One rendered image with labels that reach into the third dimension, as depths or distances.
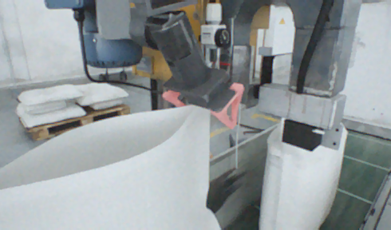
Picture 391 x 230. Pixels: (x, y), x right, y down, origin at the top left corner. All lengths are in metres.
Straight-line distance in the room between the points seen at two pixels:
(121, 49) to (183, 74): 0.27
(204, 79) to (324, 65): 0.20
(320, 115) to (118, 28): 0.43
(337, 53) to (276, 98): 0.13
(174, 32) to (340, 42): 0.26
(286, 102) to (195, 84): 0.19
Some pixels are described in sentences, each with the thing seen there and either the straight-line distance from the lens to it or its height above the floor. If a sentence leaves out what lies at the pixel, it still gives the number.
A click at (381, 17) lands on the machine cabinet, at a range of 3.21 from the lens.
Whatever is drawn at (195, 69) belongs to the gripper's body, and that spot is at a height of 1.12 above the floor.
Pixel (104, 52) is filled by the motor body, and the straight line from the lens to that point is 0.62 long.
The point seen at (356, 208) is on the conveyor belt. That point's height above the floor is 0.38.
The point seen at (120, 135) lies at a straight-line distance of 0.44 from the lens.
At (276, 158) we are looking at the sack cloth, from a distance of 0.86.
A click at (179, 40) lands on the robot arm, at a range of 0.35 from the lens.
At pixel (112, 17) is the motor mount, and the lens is 0.58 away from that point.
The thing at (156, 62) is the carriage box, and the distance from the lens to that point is 0.76.
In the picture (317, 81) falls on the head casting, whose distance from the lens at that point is 0.47.
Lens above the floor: 1.18
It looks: 19 degrees down
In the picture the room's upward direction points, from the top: straight up
